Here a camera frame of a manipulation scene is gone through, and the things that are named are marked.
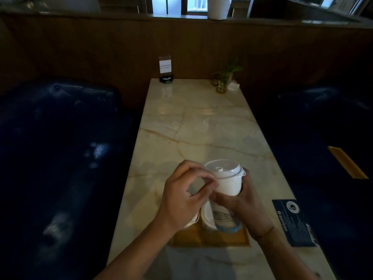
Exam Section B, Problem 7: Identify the white cylindrical pot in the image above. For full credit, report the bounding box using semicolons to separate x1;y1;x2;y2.
207;0;234;21

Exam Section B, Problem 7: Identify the dark blue leather sofa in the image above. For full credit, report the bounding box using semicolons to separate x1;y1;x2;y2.
256;84;373;280
0;79;137;280

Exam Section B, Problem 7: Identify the wooden tray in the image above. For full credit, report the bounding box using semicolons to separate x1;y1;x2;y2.
168;221;251;248

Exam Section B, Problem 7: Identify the green plant in glass vase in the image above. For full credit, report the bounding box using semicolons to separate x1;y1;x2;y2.
213;58;244;94

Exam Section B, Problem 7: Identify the white plastic cup lid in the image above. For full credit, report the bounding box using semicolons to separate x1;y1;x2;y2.
204;159;247;180

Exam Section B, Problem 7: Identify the person's left hand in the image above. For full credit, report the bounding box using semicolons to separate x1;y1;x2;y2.
157;160;219;234

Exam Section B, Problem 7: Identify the small white cup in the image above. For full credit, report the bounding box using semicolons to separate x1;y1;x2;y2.
183;212;200;229

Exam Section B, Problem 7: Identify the clear table sign holder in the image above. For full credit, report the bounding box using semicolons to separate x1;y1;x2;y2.
159;56;174;84

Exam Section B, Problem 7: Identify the thin dark wristband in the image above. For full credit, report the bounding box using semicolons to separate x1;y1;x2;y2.
256;226;275;242

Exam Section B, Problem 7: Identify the person's right hand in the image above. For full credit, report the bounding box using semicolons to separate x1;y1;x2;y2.
210;169;275;241

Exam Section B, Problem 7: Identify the white round lid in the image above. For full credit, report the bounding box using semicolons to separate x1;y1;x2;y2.
200;200;218;231

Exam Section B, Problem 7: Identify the yellow wooden strip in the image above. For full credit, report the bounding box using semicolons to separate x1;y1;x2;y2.
327;146;369;180

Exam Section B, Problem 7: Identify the window with dark frame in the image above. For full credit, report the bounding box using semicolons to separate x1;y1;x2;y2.
147;0;209;17

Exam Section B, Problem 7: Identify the dark blue printed card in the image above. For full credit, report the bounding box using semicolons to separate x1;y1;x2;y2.
272;199;320;248

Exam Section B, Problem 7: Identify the person's left forearm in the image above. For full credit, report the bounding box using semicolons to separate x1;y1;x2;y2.
93;219;178;280

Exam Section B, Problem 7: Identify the white printed paper cup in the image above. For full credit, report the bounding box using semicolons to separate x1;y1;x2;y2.
209;175;243;234

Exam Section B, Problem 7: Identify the person's right forearm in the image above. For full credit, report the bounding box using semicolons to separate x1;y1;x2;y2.
256;228;319;280

